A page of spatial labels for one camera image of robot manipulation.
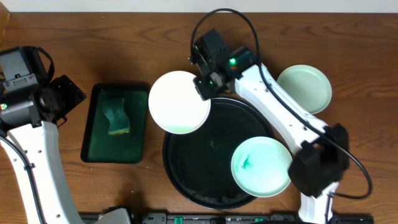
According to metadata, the light green plate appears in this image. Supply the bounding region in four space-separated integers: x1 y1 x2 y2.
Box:
277 65 332 114
231 136 292 197

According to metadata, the green scrubbing sponge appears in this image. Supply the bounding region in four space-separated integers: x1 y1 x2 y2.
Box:
103 98 131 135

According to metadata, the rectangular dark green tray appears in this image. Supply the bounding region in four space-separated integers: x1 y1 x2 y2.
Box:
80 82 149 164

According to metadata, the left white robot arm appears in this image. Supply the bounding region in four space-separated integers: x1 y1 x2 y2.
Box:
1 46 131 224

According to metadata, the round black tray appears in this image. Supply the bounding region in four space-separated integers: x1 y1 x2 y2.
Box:
163 98 275 210

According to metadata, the white plate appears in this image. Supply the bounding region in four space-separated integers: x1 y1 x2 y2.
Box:
149 70 211 134

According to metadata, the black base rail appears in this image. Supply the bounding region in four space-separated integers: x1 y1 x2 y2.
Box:
79 212 376 224

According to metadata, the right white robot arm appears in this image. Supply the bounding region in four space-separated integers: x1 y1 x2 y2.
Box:
190 30 349 223

